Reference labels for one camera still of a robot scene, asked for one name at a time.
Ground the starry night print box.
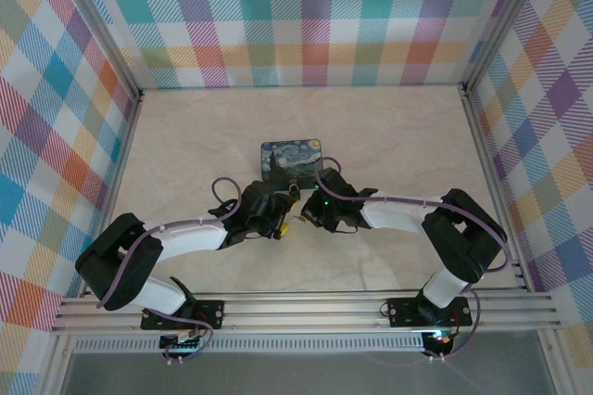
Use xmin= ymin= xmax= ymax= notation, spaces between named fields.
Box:
xmin=259 ymin=137 xmax=323 ymax=193

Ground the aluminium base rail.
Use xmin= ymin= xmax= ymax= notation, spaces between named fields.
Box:
xmin=49 ymin=289 xmax=562 ymax=337

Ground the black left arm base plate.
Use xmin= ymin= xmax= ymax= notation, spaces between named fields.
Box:
xmin=140 ymin=299 xmax=225 ymax=332

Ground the perforated grey cable duct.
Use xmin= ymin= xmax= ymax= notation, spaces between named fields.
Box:
xmin=72 ymin=337 xmax=428 ymax=355

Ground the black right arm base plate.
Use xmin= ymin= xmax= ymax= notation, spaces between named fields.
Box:
xmin=385 ymin=296 xmax=474 ymax=328

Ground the aluminium side rail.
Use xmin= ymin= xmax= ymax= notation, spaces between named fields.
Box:
xmin=79 ymin=88 xmax=145 ymax=299
xmin=460 ymin=83 xmax=530 ymax=293

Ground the aluminium frame post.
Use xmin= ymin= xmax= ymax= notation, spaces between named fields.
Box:
xmin=461 ymin=0 xmax=553 ymax=96
xmin=44 ymin=0 xmax=145 ymax=104

